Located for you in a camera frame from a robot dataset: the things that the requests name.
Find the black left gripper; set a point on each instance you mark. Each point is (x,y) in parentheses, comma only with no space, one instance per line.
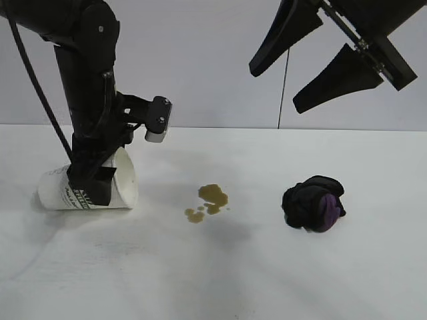
(90,153)

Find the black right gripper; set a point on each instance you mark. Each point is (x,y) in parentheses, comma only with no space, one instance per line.
(370,15)

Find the white paper coffee cup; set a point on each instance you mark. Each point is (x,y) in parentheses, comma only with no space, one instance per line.
(53,193)

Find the black and purple cloth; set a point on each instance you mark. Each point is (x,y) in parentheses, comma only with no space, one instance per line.
(300,203)

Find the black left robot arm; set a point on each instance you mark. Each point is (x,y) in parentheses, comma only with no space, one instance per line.
(86,66)

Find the brown coffee spill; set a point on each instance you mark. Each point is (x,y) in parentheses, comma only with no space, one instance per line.
(213,196)

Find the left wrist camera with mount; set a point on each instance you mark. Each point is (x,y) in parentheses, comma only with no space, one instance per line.
(160,113)

